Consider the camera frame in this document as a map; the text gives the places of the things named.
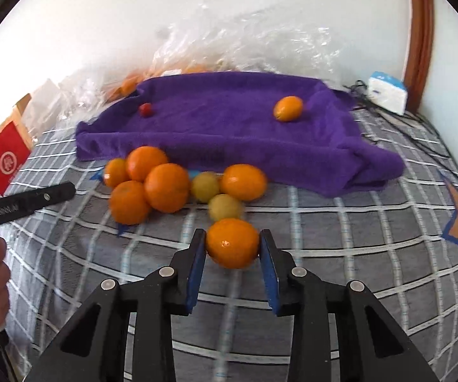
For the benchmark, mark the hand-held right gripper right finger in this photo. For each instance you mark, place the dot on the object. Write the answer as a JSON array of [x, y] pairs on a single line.
[[269, 274]]

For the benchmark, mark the red paper bag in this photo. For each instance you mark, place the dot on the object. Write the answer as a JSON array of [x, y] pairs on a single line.
[[6, 159]]

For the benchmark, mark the small orange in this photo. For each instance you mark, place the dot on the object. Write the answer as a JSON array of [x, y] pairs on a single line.
[[114, 173]]

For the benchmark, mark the large orange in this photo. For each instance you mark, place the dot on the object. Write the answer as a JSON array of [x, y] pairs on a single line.
[[129, 203], [145, 161], [233, 244], [167, 188], [243, 182]]

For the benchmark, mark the purple towel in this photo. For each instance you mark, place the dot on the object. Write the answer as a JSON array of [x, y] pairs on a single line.
[[221, 127]]

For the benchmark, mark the large clear plastic bag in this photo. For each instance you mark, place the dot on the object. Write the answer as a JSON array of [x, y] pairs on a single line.
[[252, 39]]

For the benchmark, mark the oval orange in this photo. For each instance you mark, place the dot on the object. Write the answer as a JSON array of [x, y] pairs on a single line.
[[288, 108]]

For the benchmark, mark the white and blue box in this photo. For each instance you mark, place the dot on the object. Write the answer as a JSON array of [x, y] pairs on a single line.
[[388, 91]]

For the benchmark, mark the brown cardboard box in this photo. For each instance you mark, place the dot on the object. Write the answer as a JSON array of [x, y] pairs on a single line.
[[21, 107]]

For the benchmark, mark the brown wooden door frame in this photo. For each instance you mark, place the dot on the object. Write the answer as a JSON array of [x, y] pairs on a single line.
[[419, 28]]

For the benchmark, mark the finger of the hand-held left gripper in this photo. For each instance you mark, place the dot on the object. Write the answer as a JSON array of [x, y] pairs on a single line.
[[26, 203]]

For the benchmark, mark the clear plastic bag with fruit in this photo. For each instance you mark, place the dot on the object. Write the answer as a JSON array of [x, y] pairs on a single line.
[[81, 91]]

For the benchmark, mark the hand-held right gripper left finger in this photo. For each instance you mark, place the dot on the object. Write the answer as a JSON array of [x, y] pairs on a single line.
[[196, 274]]

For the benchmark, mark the yellow-green round fruit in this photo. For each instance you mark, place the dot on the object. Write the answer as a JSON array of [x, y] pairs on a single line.
[[225, 207], [205, 187]]

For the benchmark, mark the small red tomato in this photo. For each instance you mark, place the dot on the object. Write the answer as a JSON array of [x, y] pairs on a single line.
[[146, 110]]

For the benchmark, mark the grey checked blanket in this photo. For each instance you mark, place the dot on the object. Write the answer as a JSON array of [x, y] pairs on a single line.
[[332, 223]]

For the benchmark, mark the oranges inside plastic bag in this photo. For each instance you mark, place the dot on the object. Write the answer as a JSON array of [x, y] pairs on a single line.
[[127, 85]]

